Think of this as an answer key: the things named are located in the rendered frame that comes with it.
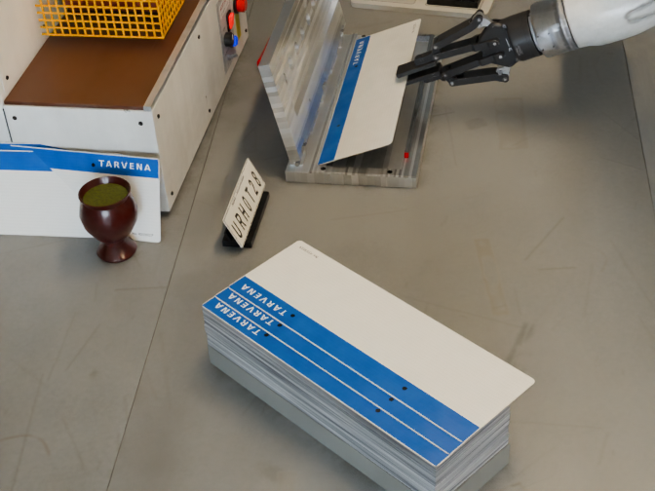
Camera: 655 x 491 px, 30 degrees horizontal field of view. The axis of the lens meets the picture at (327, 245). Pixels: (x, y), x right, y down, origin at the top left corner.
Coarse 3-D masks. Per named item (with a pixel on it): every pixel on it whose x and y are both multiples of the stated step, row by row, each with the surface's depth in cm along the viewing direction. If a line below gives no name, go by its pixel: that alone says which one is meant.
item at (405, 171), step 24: (336, 72) 215; (336, 96) 208; (408, 96) 207; (432, 96) 206; (408, 120) 201; (312, 144) 197; (288, 168) 193; (312, 168) 192; (336, 168) 191; (360, 168) 191; (384, 168) 191; (408, 168) 190
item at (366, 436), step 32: (224, 320) 153; (224, 352) 158; (256, 352) 151; (288, 352) 148; (256, 384) 155; (288, 384) 149; (320, 384) 143; (288, 416) 153; (320, 416) 147; (352, 416) 141; (384, 416) 139; (352, 448) 144; (384, 448) 139; (416, 448) 135; (480, 448) 139; (384, 480) 142; (416, 480) 137; (448, 480) 137; (480, 480) 142
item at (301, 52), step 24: (288, 0) 196; (312, 0) 209; (336, 0) 220; (288, 24) 191; (312, 24) 207; (336, 24) 218; (288, 48) 193; (312, 48) 206; (336, 48) 216; (264, 72) 181; (288, 72) 192; (312, 72) 201; (288, 96) 187; (312, 96) 199; (288, 120) 186; (312, 120) 198; (288, 144) 189
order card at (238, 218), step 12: (252, 168) 189; (240, 180) 184; (252, 180) 187; (240, 192) 183; (252, 192) 186; (240, 204) 182; (252, 204) 185; (228, 216) 178; (240, 216) 181; (252, 216) 184; (228, 228) 177; (240, 228) 180; (240, 240) 179
